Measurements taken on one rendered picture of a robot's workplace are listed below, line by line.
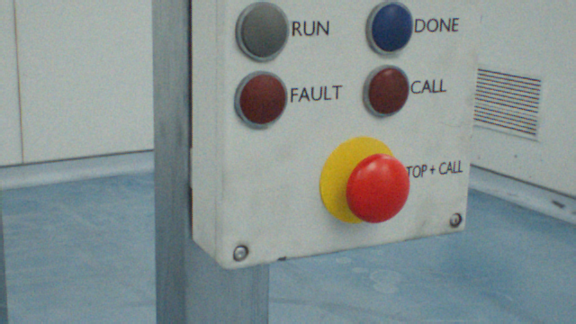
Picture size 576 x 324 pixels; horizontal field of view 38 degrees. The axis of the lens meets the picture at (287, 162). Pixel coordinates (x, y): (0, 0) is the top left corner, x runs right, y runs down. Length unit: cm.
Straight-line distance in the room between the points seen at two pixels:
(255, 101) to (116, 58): 378
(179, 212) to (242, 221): 7
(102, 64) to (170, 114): 368
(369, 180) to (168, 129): 14
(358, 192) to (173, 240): 14
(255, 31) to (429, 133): 14
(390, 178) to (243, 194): 8
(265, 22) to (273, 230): 12
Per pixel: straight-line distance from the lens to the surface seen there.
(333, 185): 48
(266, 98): 45
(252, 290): 56
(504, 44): 409
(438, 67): 51
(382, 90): 48
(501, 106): 410
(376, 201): 47
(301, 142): 47
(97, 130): 424
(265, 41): 44
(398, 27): 48
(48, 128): 416
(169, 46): 52
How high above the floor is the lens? 113
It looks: 14 degrees down
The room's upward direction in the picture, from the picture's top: 2 degrees clockwise
